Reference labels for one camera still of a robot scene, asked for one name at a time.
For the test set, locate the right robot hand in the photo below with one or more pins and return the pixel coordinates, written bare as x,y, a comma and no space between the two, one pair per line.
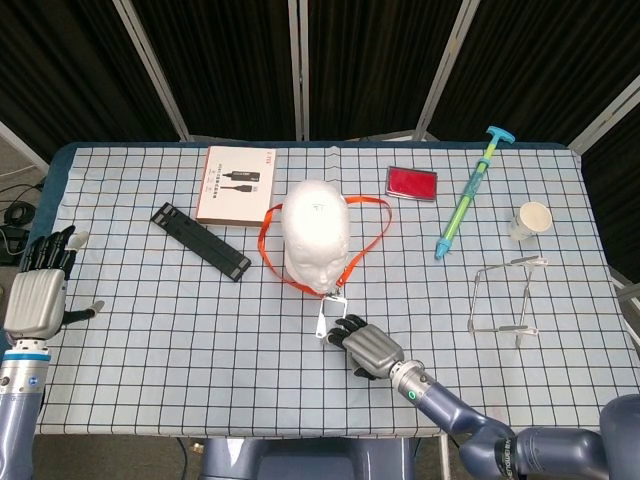
372,347

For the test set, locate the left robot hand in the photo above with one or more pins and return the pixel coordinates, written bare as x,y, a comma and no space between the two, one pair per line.
37,305

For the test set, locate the white badge holder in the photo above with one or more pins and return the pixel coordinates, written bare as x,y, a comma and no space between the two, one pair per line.
334,300

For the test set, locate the black folding plastic stand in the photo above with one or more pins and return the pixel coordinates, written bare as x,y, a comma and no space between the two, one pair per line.
200,242

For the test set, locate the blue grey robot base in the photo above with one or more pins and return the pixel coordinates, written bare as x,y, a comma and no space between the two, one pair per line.
300,465

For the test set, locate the white foam mannequin head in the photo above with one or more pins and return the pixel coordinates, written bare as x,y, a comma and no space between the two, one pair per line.
315,225

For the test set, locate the blue checkered tablecloth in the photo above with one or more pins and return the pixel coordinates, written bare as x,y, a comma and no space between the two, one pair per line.
150,360

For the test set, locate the white table leg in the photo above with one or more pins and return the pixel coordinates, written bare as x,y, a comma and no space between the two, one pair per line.
444,457

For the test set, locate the red stamp pad case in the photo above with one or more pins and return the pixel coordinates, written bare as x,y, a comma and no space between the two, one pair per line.
411,183

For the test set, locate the green blue toy pump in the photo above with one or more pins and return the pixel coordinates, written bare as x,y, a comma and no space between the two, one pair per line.
472,185

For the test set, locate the white paper cup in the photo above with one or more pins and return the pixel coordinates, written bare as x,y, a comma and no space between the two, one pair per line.
532,217

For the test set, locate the black folding screen partition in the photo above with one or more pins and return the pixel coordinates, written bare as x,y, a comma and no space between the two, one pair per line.
225,50

